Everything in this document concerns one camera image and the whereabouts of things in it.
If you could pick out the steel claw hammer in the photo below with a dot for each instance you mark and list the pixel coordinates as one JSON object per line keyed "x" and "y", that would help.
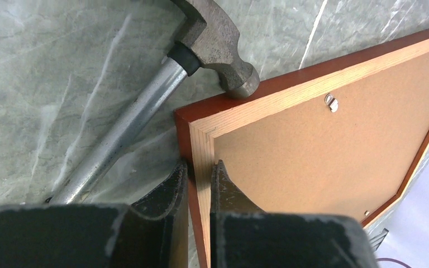
{"x": 207, "y": 39}

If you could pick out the red wooden picture frame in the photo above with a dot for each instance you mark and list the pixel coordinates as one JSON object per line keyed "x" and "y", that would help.
{"x": 341, "y": 137}

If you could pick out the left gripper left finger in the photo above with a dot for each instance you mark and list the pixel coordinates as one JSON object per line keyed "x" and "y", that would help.
{"x": 152, "y": 232}

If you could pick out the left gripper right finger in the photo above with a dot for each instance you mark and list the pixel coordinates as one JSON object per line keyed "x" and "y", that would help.
{"x": 243, "y": 235}

